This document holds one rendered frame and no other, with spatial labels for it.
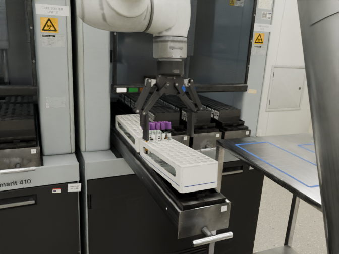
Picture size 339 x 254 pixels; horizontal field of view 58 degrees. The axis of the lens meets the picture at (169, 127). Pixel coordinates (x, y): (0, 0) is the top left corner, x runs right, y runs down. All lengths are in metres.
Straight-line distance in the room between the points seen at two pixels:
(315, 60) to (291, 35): 2.89
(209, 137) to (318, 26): 1.06
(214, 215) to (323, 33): 0.57
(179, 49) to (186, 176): 0.32
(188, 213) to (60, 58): 0.69
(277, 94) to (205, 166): 2.44
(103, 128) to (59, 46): 0.33
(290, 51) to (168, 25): 2.42
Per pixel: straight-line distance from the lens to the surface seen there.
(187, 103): 0.86
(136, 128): 1.07
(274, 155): 1.06
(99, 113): 1.18
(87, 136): 1.19
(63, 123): 1.17
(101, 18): 0.73
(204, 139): 1.27
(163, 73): 0.81
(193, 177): 0.71
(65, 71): 1.13
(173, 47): 0.80
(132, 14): 0.72
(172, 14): 0.80
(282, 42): 3.06
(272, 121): 3.16
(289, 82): 3.19
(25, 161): 1.11
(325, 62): 0.24
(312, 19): 0.25
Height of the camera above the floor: 1.16
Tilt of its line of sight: 16 degrees down
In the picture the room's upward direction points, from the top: 3 degrees clockwise
